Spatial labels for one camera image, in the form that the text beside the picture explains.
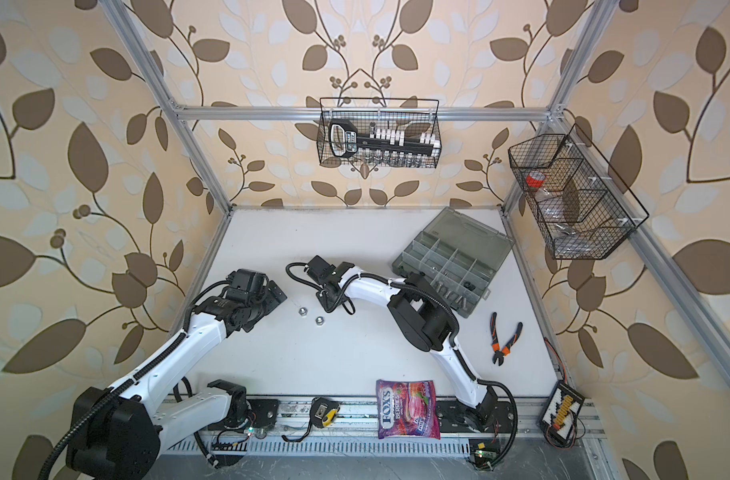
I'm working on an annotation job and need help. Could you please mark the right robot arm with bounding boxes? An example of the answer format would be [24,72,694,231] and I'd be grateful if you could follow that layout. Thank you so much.
[297,256,519,434]

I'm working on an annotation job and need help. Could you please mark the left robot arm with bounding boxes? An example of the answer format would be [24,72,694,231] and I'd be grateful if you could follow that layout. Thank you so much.
[38,269,287,479]

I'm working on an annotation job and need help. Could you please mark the yellow black tape measure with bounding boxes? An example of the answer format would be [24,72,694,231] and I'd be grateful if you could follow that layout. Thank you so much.
[281,397,341,443]

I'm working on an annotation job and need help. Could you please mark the purple Fox's candy bag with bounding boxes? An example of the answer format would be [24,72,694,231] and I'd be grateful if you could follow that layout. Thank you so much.
[376,380,441,440]

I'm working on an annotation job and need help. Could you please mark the grey plastic organizer box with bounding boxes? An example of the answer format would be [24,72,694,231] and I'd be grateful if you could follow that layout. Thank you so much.
[392,207,512,318]

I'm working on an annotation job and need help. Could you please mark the orange black pliers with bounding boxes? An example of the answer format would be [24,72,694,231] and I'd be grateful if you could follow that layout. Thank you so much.
[489,311,525,366]

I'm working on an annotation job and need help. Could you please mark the socket set on black rail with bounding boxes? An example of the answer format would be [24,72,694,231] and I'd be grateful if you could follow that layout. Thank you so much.
[326,119,442,168]

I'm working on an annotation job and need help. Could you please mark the back wire basket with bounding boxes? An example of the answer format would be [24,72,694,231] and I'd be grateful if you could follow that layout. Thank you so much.
[316,96,443,169]

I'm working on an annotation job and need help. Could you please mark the wire basket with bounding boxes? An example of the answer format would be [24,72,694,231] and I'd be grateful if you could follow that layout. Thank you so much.
[316,96,443,169]
[508,124,649,260]

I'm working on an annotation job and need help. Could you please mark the small electronics board with wires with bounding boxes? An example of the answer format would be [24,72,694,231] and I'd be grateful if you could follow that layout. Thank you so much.
[538,380,586,449]

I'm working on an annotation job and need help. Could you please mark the right wire basket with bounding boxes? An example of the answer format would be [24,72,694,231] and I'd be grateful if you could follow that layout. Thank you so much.
[508,124,649,260]

